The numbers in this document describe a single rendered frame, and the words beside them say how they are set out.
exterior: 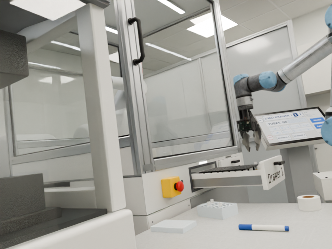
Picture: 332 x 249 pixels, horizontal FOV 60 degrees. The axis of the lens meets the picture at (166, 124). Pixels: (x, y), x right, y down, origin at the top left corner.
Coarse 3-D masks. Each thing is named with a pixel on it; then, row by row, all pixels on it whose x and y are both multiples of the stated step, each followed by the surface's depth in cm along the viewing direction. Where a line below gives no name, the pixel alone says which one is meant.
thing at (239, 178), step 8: (192, 176) 130; (200, 176) 128; (208, 176) 125; (216, 176) 123; (224, 176) 121; (232, 176) 119; (240, 176) 117; (248, 176) 115; (256, 176) 113; (200, 184) 128; (208, 184) 125; (216, 184) 123; (224, 184) 121; (232, 184) 119; (240, 184) 117; (248, 184) 115; (256, 184) 113
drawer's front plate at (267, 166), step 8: (264, 160) 116; (272, 160) 120; (280, 160) 131; (264, 168) 110; (272, 168) 118; (280, 168) 128; (264, 176) 110; (272, 176) 117; (280, 176) 126; (264, 184) 110; (272, 184) 115
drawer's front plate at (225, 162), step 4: (236, 156) 176; (220, 160) 156; (224, 160) 158; (228, 160) 162; (232, 160) 167; (240, 160) 177; (220, 164) 154; (224, 164) 157; (228, 164) 161; (232, 164) 166; (236, 164) 170; (240, 164) 176
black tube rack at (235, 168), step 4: (212, 168) 143; (216, 168) 139; (220, 168) 136; (224, 168) 134; (228, 168) 131; (232, 168) 128; (236, 168) 125; (240, 168) 124; (200, 172) 132; (204, 172) 131; (208, 172) 130
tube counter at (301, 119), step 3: (282, 120) 204; (285, 120) 204; (288, 120) 204; (291, 120) 204; (294, 120) 204; (297, 120) 204; (300, 120) 204; (303, 120) 203; (306, 120) 203; (285, 123) 202; (288, 123) 202; (291, 123) 202
